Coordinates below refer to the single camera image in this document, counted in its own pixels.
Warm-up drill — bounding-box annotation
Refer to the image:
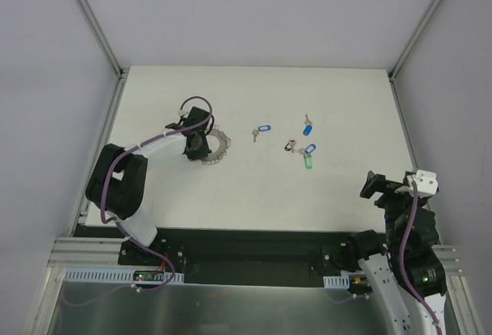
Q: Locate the metal key ring disc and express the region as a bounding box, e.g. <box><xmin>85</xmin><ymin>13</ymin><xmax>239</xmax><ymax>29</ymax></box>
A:
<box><xmin>201</xmin><ymin>125</ymin><xmax>231</xmax><ymax>165</ymax></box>

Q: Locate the key with green tag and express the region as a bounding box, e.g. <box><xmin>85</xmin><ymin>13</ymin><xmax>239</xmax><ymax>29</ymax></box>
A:
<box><xmin>304</xmin><ymin>154</ymin><xmax>313</xmax><ymax>170</ymax></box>

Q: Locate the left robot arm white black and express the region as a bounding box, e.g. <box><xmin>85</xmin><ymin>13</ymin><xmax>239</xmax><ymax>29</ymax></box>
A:
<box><xmin>85</xmin><ymin>107</ymin><xmax>213</xmax><ymax>265</ymax></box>

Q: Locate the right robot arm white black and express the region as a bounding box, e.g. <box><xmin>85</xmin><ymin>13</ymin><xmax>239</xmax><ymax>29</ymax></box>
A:
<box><xmin>331</xmin><ymin>170</ymin><xmax>447</xmax><ymax>334</ymax></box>

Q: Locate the key with blue framed tag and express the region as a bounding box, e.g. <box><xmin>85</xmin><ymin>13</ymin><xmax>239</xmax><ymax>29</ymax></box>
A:
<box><xmin>251</xmin><ymin>124</ymin><xmax>271</xmax><ymax>143</ymax></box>

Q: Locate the key with blue white tag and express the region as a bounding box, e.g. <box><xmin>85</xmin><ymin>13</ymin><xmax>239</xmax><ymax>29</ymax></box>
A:
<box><xmin>294</xmin><ymin>144</ymin><xmax>317</xmax><ymax>155</ymax></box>

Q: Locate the key with solid blue tag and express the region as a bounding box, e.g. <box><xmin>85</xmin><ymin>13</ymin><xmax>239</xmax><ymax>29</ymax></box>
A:
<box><xmin>303</xmin><ymin>114</ymin><xmax>313</xmax><ymax>136</ymax></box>

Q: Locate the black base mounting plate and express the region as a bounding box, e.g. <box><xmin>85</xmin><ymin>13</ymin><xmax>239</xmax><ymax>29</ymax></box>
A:
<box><xmin>72</xmin><ymin>225</ymin><xmax>389</xmax><ymax>285</ymax></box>

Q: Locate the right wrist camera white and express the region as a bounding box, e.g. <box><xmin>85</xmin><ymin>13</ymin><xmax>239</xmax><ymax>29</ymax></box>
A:
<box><xmin>400</xmin><ymin>170</ymin><xmax>438</xmax><ymax>197</ymax></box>

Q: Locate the right white cable duct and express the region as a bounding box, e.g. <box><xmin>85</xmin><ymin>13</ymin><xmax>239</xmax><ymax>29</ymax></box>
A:
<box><xmin>323</xmin><ymin>274</ymin><xmax>351</xmax><ymax>290</ymax></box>

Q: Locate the white cable duct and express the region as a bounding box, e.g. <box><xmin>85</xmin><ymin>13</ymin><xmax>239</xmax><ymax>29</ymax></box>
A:
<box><xmin>323</xmin><ymin>274</ymin><xmax>351</xmax><ymax>290</ymax></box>
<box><xmin>65</xmin><ymin>268</ymin><xmax>185</xmax><ymax>285</ymax></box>

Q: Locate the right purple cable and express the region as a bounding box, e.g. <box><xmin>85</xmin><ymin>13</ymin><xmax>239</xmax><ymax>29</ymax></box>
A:
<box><xmin>326</xmin><ymin>181</ymin><xmax>443</xmax><ymax>335</ymax></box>

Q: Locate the purple cable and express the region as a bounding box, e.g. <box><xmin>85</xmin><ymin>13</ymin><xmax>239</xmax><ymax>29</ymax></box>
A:
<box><xmin>326</xmin><ymin>181</ymin><xmax>443</xmax><ymax>335</ymax></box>
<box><xmin>61</xmin><ymin>95</ymin><xmax>214</xmax><ymax>307</ymax></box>

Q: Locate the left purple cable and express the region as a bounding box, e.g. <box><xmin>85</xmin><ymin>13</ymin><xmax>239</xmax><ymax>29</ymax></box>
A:
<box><xmin>61</xmin><ymin>95</ymin><xmax>214</xmax><ymax>307</ymax></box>

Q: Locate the left white cable duct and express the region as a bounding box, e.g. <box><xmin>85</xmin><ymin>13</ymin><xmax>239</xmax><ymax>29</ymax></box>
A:
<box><xmin>65</xmin><ymin>268</ymin><xmax>185</xmax><ymax>285</ymax></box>

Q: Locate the left aluminium frame post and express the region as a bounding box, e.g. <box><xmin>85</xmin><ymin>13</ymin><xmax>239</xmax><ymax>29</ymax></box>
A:
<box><xmin>75</xmin><ymin>0</ymin><xmax>125</xmax><ymax>79</ymax></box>

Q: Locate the aluminium frame post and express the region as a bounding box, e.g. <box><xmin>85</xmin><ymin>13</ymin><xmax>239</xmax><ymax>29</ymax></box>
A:
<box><xmin>75</xmin><ymin>0</ymin><xmax>125</xmax><ymax>79</ymax></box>
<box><xmin>387</xmin><ymin>0</ymin><xmax>476</xmax><ymax>82</ymax></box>

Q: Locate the right aluminium frame post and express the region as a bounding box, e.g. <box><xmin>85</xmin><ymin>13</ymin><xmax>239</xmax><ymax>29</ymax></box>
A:
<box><xmin>387</xmin><ymin>0</ymin><xmax>476</xmax><ymax>82</ymax></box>

